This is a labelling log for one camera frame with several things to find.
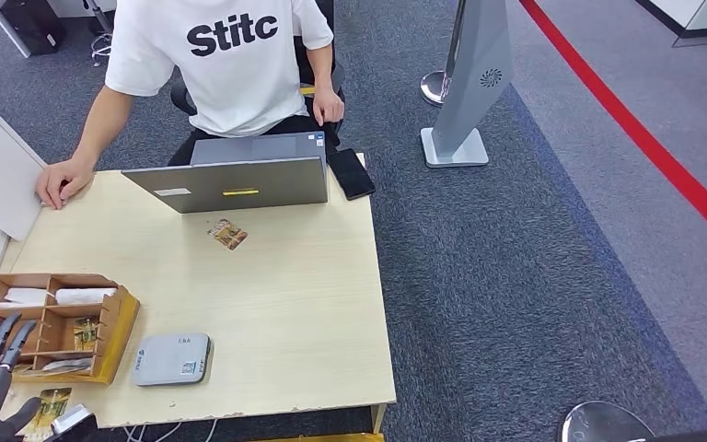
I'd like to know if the white partition panel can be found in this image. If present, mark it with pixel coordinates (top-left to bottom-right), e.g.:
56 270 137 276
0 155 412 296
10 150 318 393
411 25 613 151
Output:
0 93 49 243

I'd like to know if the white cabinet with black base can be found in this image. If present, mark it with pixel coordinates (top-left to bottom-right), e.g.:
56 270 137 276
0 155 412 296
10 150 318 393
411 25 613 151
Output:
632 0 707 50

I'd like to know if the wooden card organizer box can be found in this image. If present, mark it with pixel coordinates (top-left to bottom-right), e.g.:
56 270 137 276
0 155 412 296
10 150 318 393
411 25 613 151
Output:
0 273 142 386

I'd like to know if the grey kiosk stand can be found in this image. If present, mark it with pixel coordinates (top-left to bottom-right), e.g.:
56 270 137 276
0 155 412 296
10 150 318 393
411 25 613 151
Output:
420 0 516 169

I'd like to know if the chrome chair base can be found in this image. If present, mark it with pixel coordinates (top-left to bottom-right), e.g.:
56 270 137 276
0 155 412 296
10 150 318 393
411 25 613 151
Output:
81 0 114 67

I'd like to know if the white paper roll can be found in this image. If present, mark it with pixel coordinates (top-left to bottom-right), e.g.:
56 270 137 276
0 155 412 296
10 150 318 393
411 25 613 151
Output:
54 286 119 307
0 287 49 310

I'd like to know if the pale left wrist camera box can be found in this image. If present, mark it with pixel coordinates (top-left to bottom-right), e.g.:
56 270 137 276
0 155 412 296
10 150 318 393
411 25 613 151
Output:
51 403 93 436

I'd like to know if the pale card lying flat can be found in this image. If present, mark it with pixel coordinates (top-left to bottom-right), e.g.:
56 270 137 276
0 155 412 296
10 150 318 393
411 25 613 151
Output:
39 357 94 375

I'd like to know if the black bag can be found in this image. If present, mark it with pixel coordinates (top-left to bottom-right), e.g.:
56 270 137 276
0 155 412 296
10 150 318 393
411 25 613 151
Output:
0 0 67 59

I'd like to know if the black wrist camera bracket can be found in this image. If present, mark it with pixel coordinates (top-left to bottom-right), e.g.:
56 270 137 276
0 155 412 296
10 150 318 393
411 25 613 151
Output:
41 414 99 442

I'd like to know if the red floor tape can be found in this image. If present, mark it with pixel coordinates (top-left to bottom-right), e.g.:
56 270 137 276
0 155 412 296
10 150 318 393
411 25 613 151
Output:
516 0 707 259

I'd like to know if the light wooden table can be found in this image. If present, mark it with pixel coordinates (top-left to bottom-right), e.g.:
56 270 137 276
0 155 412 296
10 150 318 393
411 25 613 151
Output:
0 152 399 438

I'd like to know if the person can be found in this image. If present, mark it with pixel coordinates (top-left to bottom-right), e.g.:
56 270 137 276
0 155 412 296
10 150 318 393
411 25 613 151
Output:
35 0 347 213

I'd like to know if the grey laptop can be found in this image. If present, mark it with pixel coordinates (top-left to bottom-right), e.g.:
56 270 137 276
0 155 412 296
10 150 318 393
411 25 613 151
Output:
120 131 330 215

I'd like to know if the black smartphone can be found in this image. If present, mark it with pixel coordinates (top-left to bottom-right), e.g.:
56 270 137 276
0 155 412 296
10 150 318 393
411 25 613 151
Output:
327 147 377 202

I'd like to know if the person's right hand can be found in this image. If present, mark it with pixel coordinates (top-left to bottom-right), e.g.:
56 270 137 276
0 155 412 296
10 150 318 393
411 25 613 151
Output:
35 157 96 213

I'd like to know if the white desk panel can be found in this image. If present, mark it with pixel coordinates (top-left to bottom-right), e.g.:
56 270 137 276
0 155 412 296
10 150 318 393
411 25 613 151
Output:
0 0 32 60

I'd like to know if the person's hand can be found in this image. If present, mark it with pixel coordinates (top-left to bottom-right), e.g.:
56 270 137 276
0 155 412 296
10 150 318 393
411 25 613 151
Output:
311 87 347 128
35 157 96 213

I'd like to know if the chrome stanchion base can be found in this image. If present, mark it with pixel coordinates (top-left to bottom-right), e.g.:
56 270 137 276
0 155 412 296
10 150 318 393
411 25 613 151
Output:
420 70 454 110
557 400 657 442

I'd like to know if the person's left hand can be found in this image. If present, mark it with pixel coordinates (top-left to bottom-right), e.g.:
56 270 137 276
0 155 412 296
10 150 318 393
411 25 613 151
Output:
311 87 347 128

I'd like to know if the gold patterned room key card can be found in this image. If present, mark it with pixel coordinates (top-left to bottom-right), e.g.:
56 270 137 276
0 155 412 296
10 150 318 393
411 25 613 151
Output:
206 218 249 252
22 388 74 442
73 316 102 354

